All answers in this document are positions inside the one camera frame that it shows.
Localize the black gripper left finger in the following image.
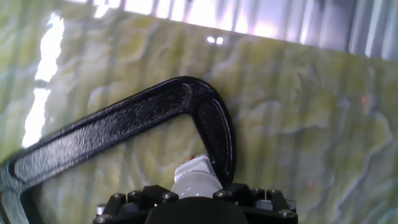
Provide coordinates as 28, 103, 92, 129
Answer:
93, 185, 180, 224

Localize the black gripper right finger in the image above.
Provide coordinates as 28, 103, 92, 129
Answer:
213, 183, 299, 224

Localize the white light bulb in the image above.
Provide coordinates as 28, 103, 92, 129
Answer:
170, 170, 223, 200

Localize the white lamp socket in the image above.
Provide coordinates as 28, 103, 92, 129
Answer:
173, 154, 216, 183

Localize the black C-clamp with steel screw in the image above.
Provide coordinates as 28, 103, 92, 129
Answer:
0, 76, 237, 224

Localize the green marble pattern mat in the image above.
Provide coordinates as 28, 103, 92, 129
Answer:
0, 0, 398, 224

